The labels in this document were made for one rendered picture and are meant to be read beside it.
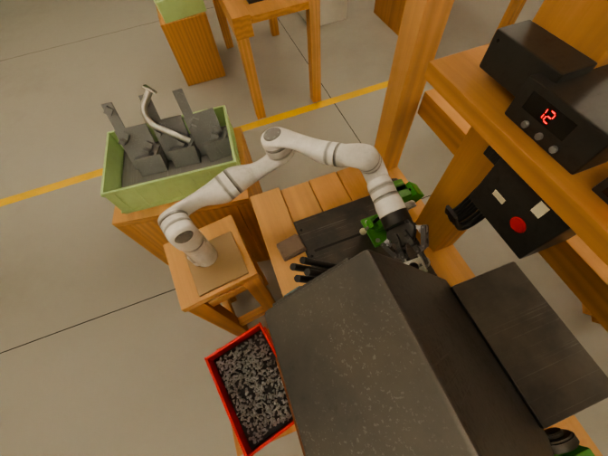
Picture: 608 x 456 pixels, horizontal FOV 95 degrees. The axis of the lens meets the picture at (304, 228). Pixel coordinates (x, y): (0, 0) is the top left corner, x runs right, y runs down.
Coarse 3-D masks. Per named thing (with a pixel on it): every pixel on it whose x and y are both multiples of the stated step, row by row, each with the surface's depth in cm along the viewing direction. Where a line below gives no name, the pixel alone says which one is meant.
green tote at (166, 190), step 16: (224, 112) 145; (112, 144) 143; (112, 160) 139; (112, 176) 135; (176, 176) 126; (192, 176) 129; (208, 176) 132; (112, 192) 124; (128, 192) 127; (144, 192) 129; (160, 192) 132; (176, 192) 135; (192, 192) 138; (128, 208) 136; (144, 208) 139
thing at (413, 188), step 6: (408, 186) 93; (414, 186) 93; (414, 192) 92; (420, 192) 93; (414, 198) 94; (420, 198) 95; (378, 216) 103; (366, 222) 105; (372, 222) 104; (378, 222) 105; (372, 228) 104; (378, 228) 105
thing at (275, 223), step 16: (272, 192) 126; (256, 208) 122; (272, 208) 121; (272, 224) 118; (288, 224) 117; (272, 240) 114; (272, 256) 111; (304, 256) 110; (288, 272) 107; (288, 288) 104
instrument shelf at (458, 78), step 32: (448, 64) 60; (448, 96) 59; (480, 96) 54; (512, 96) 54; (480, 128) 54; (512, 128) 50; (512, 160) 50; (544, 160) 46; (544, 192) 46; (576, 192) 43; (576, 224) 43
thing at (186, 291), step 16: (208, 224) 126; (224, 224) 125; (208, 240) 122; (240, 240) 121; (176, 256) 119; (176, 272) 115; (256, 272) 113; (176, 288) 112; (192, 288) 112; (224, 288) 111; (192, 304) 108
